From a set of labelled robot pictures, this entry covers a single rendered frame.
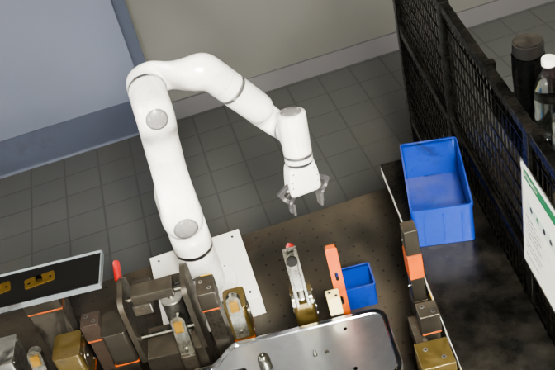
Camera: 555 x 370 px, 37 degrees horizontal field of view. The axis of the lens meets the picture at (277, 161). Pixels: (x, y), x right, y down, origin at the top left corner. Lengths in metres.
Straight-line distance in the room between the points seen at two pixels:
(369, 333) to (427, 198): 0.49
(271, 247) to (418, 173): 0.65
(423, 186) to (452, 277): 0.38
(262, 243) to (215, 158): 1.74
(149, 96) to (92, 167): 2.78
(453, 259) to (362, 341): 0.34
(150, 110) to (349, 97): 2.82
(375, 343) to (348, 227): 0.84
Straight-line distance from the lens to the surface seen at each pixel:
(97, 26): 4.65
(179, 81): 2.15
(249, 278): 2.65
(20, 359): 2.32
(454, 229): 2.25
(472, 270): 2.20
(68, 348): 2.26
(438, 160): 2.47
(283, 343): 2.15
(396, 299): 2.60
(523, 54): 1.94
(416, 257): 2.13
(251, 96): 2.21
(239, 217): 4.13
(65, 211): 4.62
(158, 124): 2.09
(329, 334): 2.14
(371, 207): 2.93
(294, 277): 2.12
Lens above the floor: 2.61
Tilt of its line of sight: 36 degrees down
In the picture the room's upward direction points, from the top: 15 degrees counter-clockwise
